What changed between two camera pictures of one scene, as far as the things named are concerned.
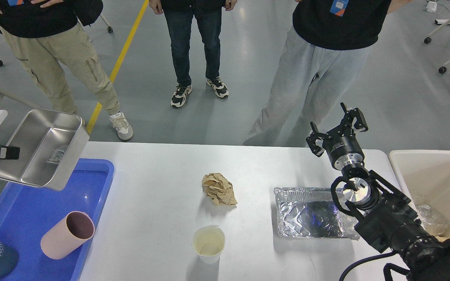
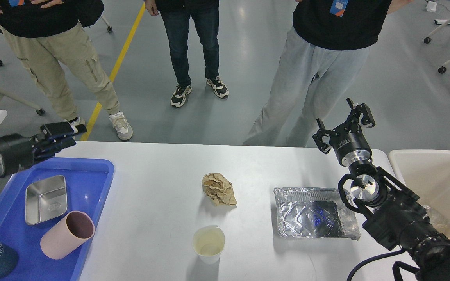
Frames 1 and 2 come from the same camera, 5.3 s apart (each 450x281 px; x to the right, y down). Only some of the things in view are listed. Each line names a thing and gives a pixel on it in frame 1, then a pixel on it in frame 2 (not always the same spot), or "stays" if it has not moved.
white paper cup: [208, 242] stays
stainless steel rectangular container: [51, 144] -> [45, 199]
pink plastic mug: [68, 235] stays
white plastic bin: [440, 185] stays
